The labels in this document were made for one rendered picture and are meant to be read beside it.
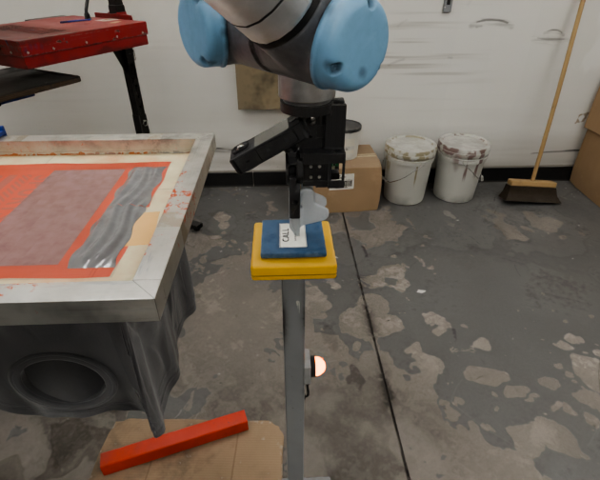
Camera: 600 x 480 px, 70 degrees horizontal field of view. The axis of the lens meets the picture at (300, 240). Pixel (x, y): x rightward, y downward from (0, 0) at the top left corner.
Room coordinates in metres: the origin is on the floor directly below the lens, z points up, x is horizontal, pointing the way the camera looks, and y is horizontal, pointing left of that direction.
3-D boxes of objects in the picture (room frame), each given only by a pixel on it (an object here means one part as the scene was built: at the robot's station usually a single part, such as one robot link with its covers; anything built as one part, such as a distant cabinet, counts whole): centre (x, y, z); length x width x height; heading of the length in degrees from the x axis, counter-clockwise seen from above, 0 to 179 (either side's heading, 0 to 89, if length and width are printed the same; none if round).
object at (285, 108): (0.57, -0.02, 1.12); 0.09 x 0.08 x 0.12; 92
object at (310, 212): (0.55, -0.01, 1.01); 0.06 x 0.03 x 0.09; 92
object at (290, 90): (0.57, -0.01, 1.20); 0.08 x 0.08 x 0.05
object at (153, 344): (0.68, 0.29, 0.74); 0.45 x 0.03 x 0.43; 2
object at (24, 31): (1.88, 0.98, 1.06); 0.61 x 0.46 x 0.12; 152
